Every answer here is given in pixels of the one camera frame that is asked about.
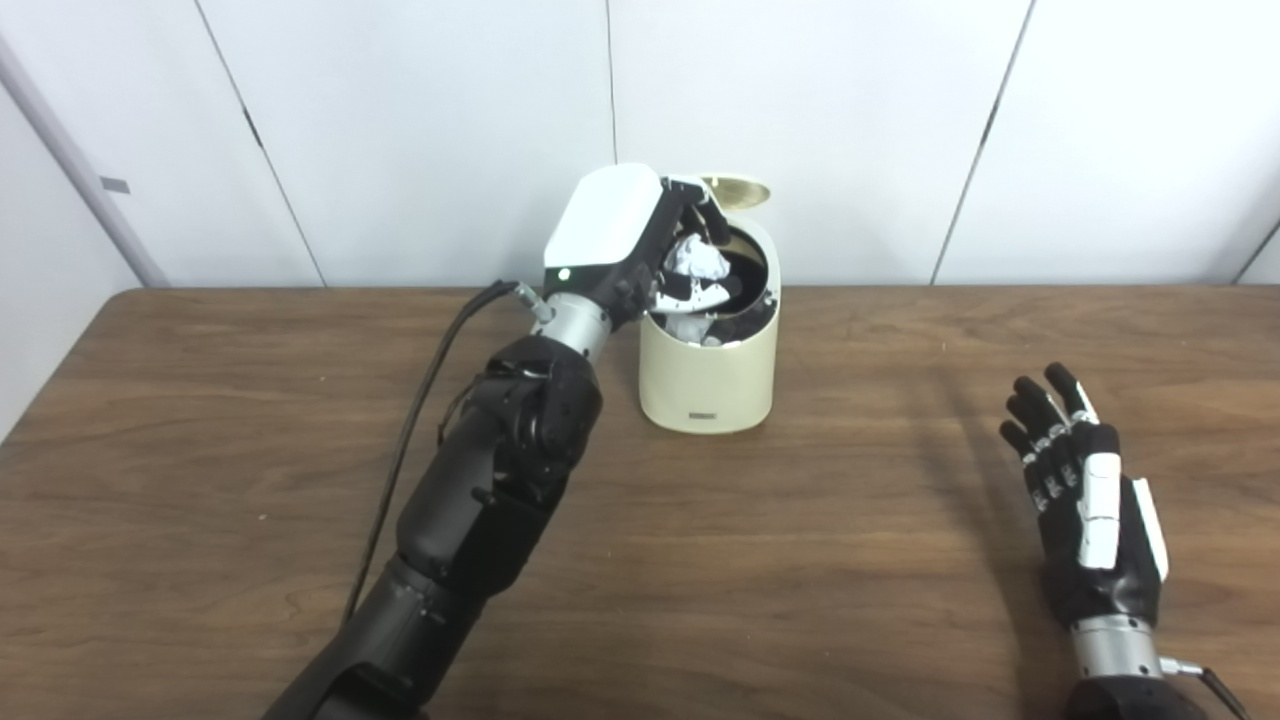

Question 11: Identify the cream-colored desktop bin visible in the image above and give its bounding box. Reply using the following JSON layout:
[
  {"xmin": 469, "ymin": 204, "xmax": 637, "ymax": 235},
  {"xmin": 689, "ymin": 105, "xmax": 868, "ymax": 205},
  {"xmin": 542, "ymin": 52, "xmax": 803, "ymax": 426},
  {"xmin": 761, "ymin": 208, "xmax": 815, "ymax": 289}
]
[{"xmin": 638, "ymin": 215, "xmax": 781, "ymax": 435}]

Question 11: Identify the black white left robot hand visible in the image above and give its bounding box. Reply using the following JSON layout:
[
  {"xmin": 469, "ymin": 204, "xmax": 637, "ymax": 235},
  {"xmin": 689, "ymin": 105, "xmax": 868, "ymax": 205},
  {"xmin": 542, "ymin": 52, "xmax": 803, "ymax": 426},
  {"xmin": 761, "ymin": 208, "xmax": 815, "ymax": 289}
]
[{"xmin": 542, "ymin": 163, "xmax": 746, "ymax": 331}]

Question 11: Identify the cream round bin lid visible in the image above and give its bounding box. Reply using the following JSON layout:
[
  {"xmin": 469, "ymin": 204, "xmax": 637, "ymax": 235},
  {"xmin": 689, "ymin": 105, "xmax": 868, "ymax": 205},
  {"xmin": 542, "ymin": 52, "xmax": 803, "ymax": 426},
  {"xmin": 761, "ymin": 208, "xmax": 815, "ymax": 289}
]
[{"xmin": 700, "ymin": 176, "xmax": 773, "ymax": 213}]

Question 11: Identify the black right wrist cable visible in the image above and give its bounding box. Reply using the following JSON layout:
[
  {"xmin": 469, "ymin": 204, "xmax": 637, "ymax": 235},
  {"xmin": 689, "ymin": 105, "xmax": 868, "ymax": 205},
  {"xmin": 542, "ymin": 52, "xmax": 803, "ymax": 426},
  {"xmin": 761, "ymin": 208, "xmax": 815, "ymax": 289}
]
[{"xmin": 1158, "ymin": 655, "xmax": 1246, "ymax": 720}]

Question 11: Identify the grey wall corner strip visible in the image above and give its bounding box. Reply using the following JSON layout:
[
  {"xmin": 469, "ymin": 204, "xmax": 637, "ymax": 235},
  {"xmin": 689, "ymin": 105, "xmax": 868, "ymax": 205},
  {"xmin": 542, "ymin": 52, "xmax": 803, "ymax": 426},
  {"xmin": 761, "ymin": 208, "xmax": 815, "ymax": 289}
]
[{"xmin": 0, "ymin": 35, "xmax": 169, "ymax": 289}]

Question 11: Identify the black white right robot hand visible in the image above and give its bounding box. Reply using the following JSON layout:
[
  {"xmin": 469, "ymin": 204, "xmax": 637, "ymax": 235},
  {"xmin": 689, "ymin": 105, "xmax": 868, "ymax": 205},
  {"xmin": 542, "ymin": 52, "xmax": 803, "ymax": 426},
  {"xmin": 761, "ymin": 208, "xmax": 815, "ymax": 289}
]
[{"xmin": 999, "ymin": 362, "xmax": 1169, "ymax": 629}]

